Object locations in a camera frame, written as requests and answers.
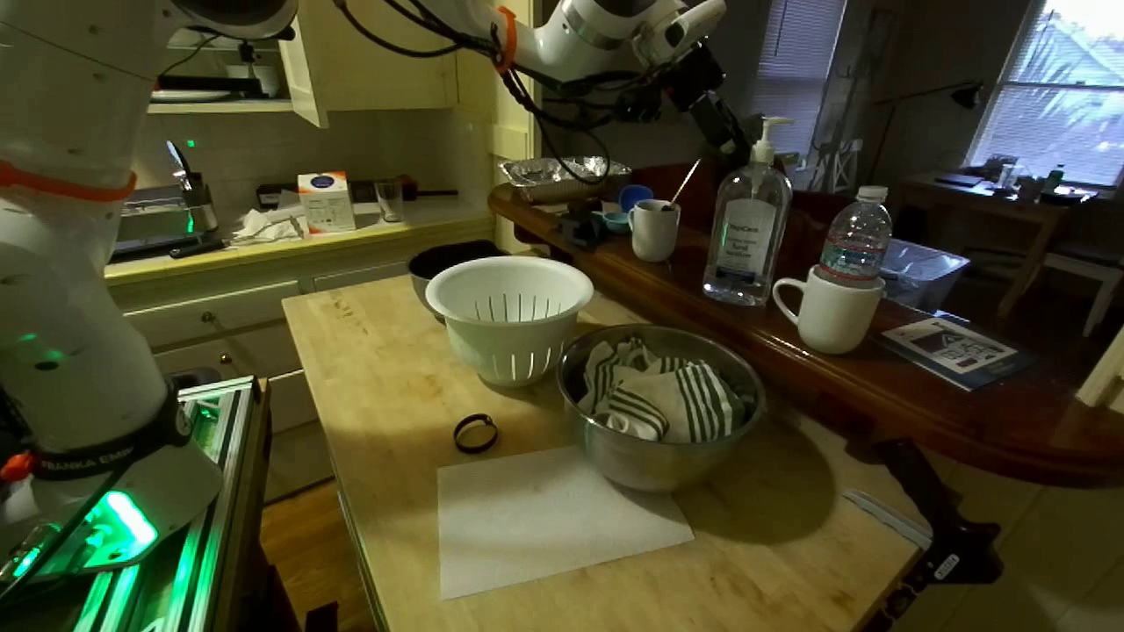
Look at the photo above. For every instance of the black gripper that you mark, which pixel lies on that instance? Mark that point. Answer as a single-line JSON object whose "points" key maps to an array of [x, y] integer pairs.
{"points": [[692, 82]]}

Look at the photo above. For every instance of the clear soap pump bottle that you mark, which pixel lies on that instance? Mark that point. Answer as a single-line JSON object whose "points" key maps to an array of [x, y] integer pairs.
{"points": [[751, 247]]}

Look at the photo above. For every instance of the clear plastic water bottle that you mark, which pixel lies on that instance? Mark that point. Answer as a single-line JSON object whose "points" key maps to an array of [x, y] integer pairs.
{"points": [[860, 239]]}

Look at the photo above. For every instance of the large white mug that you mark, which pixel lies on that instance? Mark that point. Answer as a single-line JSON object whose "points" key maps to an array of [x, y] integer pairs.
{"points": [[836, 315]]}

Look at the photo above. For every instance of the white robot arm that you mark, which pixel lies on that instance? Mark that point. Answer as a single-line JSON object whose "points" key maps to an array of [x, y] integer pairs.
{"points": [[73, 329]]}

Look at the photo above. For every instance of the blue round plastic bowl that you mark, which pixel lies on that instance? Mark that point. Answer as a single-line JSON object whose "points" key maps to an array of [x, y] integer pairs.
{"points": [[634, 198]]}

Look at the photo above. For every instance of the small teal bowl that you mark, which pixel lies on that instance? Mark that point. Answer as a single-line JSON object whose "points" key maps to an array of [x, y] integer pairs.
{"points": [[609, 217]]}

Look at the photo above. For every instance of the white plastic colander bowl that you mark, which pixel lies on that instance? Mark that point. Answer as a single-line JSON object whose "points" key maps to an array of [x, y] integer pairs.
{"points": [[505, 298]]}

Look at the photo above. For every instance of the stainless steel bowl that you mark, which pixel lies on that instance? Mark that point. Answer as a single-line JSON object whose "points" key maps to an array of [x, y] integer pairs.
{"points": [[654, 462]]}

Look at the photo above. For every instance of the thin white stirrer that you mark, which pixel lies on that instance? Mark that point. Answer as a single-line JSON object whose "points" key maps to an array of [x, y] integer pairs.
{"points": [[686, 185]]}

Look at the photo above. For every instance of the small white mug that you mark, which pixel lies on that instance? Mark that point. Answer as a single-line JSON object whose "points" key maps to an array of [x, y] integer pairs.
{"points": [[654, 234]]}

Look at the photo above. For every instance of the aluminium foil tray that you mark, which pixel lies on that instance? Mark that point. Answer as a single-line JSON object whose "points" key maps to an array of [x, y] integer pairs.
{"points": [[565, 172]]}

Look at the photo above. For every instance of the clear plastic container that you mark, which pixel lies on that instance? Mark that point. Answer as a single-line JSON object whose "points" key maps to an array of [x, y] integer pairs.
{"points": [[935, 271]]}

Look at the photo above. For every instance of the black white striped cloth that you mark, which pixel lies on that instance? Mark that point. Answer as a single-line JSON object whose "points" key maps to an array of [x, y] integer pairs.
{"points": [[654, 390]]}

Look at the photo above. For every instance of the dark wooden desk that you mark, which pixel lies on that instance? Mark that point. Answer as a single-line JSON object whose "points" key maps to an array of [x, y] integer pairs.
{"points": [[994, 203]]}

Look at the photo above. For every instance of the printed magazine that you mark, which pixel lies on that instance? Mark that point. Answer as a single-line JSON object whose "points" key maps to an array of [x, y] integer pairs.
{"points": [[951, 349]]}

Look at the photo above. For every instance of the dark wooden counter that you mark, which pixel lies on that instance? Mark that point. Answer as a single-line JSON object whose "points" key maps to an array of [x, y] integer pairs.
{"points": [[889, 398]]}

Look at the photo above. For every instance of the bright window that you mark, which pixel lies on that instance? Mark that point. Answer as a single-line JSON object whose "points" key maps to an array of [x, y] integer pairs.
{"points": [[1056, 106]]}

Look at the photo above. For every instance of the white chair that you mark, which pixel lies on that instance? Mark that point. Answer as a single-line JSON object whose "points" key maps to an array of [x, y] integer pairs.
{"points": [[1082, 269]]}

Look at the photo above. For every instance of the white paper sheet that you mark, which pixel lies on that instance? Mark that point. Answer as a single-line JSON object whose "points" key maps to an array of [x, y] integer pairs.
{"points": [[549, 528]]}

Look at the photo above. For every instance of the crumpled white cloth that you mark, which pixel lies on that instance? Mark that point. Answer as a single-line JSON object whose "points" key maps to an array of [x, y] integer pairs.
{"points": [[271, 225]]}

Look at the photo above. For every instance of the black table clamp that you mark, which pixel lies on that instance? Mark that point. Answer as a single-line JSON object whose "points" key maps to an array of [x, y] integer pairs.
{"points": [[953, 545]]}

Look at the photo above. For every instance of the cream drawer cabinet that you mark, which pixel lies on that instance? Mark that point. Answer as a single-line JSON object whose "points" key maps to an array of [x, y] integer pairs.
{"points": [[213, 316]]}

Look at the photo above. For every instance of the black countertop appliance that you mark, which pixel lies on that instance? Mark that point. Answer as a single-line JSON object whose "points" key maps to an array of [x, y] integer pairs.
{"points": [[177, 230]]}

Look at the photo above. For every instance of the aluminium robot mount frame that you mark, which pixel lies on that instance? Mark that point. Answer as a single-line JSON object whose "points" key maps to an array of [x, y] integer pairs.
{"points": [[233, 494]]}

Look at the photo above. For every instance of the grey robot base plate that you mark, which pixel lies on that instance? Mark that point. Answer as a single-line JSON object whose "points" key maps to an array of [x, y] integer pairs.
{"points": [[162, 495]]}

